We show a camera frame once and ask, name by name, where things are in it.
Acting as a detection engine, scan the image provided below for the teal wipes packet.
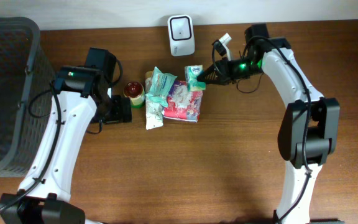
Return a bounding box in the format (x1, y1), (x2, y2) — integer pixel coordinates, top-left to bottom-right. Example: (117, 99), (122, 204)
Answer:
(145, 67), (177, 108)

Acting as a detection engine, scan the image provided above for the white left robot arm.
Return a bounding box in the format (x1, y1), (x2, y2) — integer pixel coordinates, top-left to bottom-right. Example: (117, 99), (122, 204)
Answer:
(0, 47), (132, 223)

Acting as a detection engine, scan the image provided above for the green lid jar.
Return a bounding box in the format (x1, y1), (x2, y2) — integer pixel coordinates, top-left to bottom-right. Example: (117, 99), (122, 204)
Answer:
(123, 82), (145, 108)

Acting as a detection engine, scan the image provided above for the grey plastic mesh basket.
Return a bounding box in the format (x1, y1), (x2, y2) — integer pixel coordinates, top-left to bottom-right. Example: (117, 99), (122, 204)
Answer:
(0, 17), (55, 177)

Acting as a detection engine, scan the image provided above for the red purple tissue pack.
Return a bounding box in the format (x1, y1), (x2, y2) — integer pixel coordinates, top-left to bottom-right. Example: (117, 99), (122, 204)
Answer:
(162, 80), (203, 123)

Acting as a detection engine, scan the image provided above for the white barcode scanner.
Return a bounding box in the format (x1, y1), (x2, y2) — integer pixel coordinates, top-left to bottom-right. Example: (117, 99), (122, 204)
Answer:
(167, 15), (195, 57)

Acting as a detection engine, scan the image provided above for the green kleenex tissue pack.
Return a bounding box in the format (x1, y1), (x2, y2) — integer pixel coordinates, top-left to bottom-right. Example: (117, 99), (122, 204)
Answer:
(185, 65), (206, 91)

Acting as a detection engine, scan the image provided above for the white cream tube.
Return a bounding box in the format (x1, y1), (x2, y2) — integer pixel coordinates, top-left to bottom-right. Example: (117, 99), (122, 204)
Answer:
(145, 71), (163, 130)

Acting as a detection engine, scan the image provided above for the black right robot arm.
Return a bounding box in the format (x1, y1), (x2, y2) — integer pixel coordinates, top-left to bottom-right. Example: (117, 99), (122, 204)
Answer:
(197, 24), (340, 223)

